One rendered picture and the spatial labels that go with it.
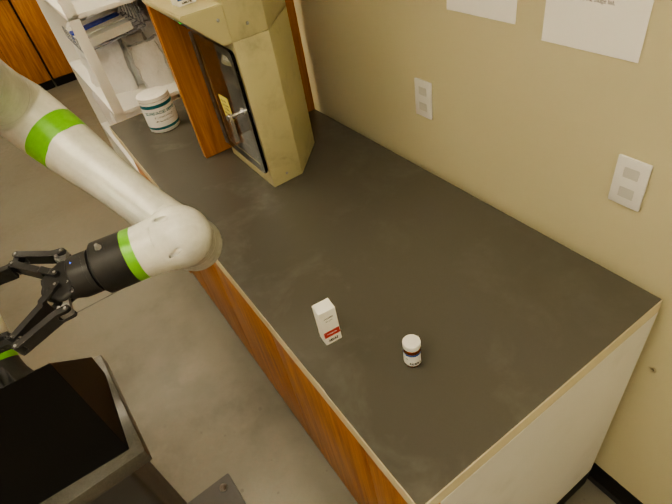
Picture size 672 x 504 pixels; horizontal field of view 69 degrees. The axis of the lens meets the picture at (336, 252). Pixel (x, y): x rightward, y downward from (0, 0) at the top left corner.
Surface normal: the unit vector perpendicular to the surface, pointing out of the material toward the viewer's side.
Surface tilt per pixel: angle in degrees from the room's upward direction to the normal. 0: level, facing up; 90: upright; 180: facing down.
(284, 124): 90
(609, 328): 0
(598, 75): 90
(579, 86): 90
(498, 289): 0
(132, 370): 0
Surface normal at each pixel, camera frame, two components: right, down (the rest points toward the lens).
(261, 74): 0.56, 0.49
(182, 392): -0.15, -0.73
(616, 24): -0.81, 0.48
